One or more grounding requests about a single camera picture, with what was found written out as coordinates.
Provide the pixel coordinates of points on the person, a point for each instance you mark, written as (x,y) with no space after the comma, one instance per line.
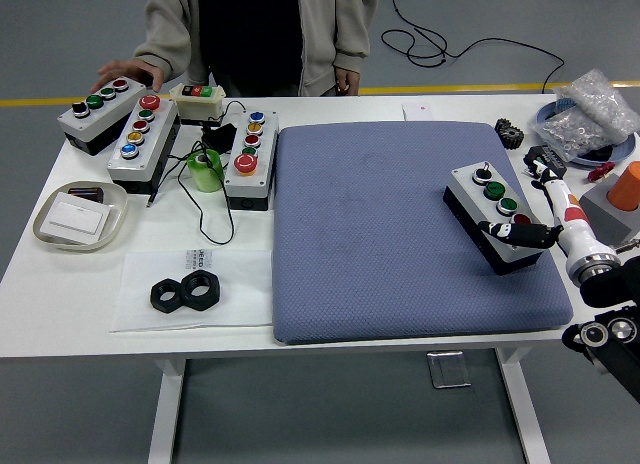
(250,34)

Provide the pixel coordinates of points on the black power adapter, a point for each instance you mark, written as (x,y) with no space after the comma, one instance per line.
(220,138)

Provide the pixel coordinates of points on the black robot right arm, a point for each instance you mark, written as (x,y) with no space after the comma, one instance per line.
(615,289)

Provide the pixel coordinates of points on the person's left hand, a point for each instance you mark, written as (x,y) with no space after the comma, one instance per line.
(347,79)

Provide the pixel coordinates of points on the large black hex nut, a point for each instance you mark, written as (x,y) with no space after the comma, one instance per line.
(200,301)

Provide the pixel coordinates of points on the small red part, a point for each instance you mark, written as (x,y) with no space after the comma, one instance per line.
(600,173)

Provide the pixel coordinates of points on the bubble wrap bag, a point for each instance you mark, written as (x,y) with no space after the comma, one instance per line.
(595,94)

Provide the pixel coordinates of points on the white wall switch plate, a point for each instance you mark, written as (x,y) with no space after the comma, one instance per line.
(75,219)

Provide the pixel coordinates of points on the person's left forearm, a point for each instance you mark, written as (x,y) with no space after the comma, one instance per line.
(352,39)

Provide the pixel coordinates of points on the blue plate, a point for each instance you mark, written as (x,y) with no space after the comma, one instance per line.
(627,146)

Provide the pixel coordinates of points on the clear printed plastic bag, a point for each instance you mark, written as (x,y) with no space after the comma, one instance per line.
(240,294)

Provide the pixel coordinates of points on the orange cylinder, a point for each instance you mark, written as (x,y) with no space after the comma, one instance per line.
(627,189)

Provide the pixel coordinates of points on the small black hex nut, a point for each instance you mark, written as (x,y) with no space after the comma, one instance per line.
(160,304)

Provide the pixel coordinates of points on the person's right hand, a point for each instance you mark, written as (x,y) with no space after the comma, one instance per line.
(130,70)

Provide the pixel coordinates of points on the grey four-button control box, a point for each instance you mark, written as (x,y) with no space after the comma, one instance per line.
(100,116)
(480,189)

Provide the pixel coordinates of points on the small brown block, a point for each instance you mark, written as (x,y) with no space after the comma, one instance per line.
(85,193)

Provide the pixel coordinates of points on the green tape roll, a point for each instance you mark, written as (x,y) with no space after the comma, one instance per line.
(205,179)

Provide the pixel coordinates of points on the white oval tray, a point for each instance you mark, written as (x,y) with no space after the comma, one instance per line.
(114,196)

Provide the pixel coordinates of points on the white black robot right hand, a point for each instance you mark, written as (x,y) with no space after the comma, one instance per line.
(575,224)

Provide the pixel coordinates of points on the cream red-green switch box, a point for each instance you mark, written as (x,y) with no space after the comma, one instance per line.
(197,106)

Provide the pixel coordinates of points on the white table leg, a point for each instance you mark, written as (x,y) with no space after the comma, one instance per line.
(522,409)
(167,409)

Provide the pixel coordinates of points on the grey five-button control box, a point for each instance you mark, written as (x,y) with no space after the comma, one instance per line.
(262,154)
(155,134)

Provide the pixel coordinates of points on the person's right forearm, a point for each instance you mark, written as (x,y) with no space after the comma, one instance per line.
(165,44)

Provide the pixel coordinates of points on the black gear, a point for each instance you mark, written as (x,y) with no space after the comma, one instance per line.
(510,134)

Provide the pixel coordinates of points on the blue-grey cushion mat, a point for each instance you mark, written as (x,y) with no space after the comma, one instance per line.
(375,234)

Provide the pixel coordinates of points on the black module with green terminals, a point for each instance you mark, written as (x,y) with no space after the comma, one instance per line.
(555,161)

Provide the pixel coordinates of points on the clear bag of washers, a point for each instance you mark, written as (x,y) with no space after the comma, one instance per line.
(570,131)

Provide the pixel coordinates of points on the grey block base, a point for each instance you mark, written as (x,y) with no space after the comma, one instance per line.
(605,214)

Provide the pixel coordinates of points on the metal bracket under table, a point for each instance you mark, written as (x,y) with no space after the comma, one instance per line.
(449,369)

